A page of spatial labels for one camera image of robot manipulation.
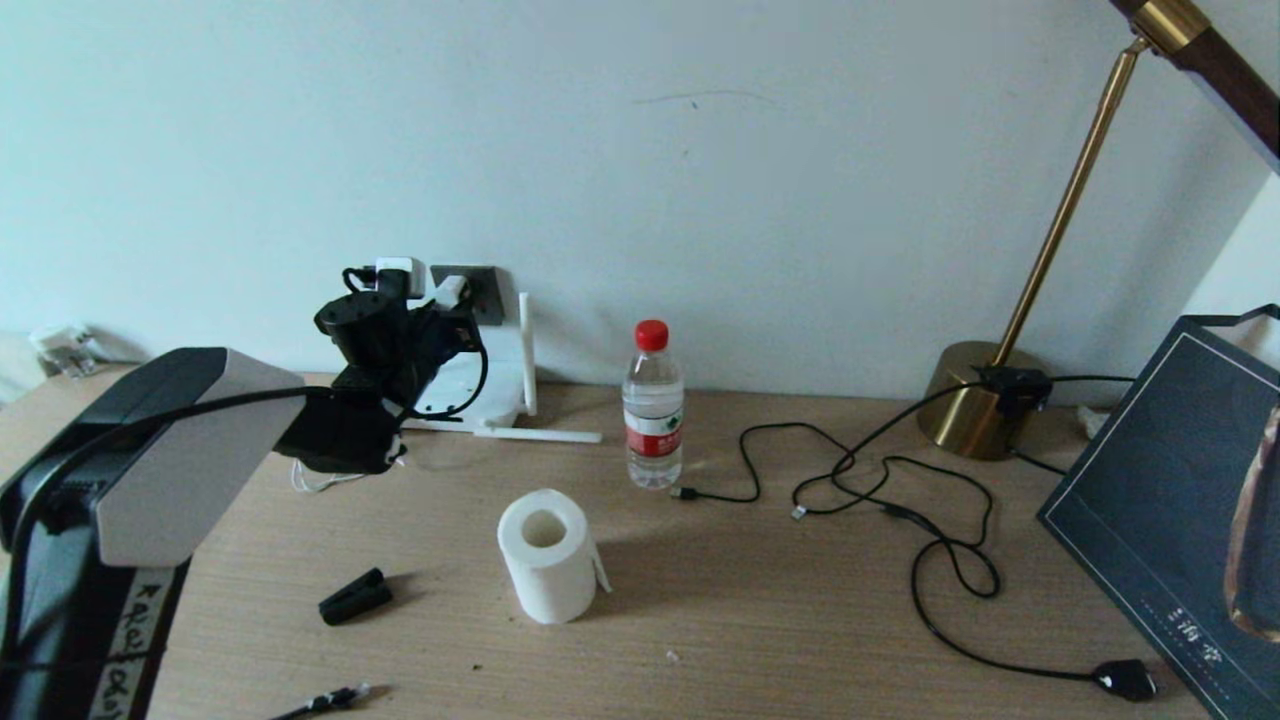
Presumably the thin white adapter cable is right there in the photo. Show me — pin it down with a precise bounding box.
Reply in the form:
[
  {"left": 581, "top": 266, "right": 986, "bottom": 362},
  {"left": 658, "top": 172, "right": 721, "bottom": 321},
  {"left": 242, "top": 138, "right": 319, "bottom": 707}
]
[{"left": 290, "top": 440, "right": 409, "bottom": 495}]

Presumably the white router with antennas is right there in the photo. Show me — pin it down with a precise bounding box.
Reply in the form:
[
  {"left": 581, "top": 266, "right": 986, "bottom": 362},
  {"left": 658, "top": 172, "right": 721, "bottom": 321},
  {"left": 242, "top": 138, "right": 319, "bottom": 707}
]
[{"left": 405, "top": 292, "right": 603, "bottom": 444}]

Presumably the water bottle red cap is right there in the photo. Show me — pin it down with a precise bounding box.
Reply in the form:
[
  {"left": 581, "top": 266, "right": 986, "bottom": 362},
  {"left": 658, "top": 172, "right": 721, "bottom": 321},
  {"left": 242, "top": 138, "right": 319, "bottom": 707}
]
[{"left": 623, "top": 320, "right": 686, "bottom": 490}]

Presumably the black plastic clip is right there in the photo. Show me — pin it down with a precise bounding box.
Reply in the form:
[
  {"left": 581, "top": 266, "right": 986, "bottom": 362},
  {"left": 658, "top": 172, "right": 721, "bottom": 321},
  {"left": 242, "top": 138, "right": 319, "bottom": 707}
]
[{"left": 319, "top": 567, "right": 393, "bottom": 627}]

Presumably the white toilet paper roll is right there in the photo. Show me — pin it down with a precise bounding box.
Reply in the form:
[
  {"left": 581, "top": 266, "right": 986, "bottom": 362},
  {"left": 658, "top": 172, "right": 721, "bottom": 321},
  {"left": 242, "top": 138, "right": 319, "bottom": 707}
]
[{"left": 497, "top": 488, "right": 612, "bottom": 625}]

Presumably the brass desk lamp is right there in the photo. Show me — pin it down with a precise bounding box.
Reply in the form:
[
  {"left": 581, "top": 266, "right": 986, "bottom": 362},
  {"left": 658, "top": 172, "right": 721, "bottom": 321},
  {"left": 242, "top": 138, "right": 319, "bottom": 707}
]
[{"left": 918, "top": 0, "right": 1280, "bottom": 462}]

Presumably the black power block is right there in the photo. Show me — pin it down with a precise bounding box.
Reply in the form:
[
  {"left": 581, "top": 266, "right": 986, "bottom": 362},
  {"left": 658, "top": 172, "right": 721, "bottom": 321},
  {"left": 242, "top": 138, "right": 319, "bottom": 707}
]
[{"left": 975, "top": 365, "right": 1053, "bottom": 412}]

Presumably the dark gift bag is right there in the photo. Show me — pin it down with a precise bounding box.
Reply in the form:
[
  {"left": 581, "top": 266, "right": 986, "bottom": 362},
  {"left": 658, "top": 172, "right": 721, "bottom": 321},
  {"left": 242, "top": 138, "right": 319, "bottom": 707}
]
[{"left": 1037, "top": 307, "right": 1280, "bottom": 720}]

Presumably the grey wall socket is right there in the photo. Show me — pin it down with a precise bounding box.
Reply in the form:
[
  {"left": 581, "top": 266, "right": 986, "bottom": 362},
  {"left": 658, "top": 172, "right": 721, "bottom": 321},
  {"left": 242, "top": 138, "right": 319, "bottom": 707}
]
[{"left": 432, "top": 265, "right": 502, "bottom": 327}]

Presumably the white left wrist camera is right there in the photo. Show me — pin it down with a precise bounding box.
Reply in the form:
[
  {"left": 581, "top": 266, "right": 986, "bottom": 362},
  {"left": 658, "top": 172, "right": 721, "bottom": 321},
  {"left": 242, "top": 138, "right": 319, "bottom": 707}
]
[{"left": 372, "top": 257, "right": 429, "bottom": 301}]

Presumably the small white object by wall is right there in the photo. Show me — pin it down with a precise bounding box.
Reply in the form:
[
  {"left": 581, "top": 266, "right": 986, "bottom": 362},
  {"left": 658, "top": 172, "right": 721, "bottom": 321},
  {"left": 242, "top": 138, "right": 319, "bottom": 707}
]
[{"left": 30, "top": 325, "right": 109, "bottom": 379}]

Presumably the black cable silver connector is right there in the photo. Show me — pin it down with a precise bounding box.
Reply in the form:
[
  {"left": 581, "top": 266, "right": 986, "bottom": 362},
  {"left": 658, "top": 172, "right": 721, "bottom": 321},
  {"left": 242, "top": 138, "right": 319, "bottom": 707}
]
[{"left": 790, "top": 380, "right": 1001, "bottom": 521}]

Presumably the black lamp power cord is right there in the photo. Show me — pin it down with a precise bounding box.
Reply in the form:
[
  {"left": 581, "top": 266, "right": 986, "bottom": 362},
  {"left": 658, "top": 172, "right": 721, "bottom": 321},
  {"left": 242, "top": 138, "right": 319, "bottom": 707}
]
[{"left": 672, "top": 423, "right": 1158, "bottom": 702}]

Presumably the brown ribbon bag handle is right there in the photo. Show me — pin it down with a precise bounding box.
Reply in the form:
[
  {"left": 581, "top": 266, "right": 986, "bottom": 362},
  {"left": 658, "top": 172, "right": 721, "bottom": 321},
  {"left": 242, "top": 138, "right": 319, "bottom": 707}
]
[{"left": 1226, "top": 403, "right": 1280, "bottom": 643}]

